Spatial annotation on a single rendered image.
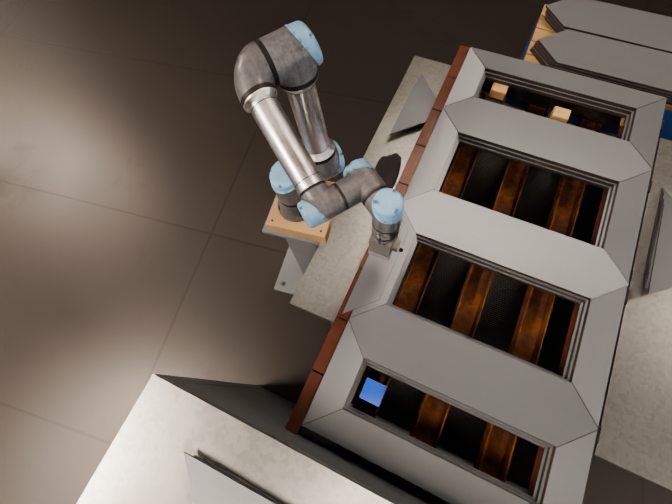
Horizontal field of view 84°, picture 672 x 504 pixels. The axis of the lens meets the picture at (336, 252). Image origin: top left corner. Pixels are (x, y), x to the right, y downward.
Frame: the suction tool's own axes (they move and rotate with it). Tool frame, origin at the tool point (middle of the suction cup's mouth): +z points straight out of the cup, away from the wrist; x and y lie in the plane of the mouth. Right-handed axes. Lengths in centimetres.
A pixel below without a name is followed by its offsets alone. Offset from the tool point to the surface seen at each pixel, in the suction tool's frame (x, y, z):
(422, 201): -5.1, 25.3, 7.9
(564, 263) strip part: -54, 21, 8
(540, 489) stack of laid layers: -62, -43, 10
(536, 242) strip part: -44, 25, 8
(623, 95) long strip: -59, 95, 8
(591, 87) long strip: -47, 95, 8
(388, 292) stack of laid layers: -6.1, -9.5, 8.0
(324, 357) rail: 4.6, -35.8, 11.0
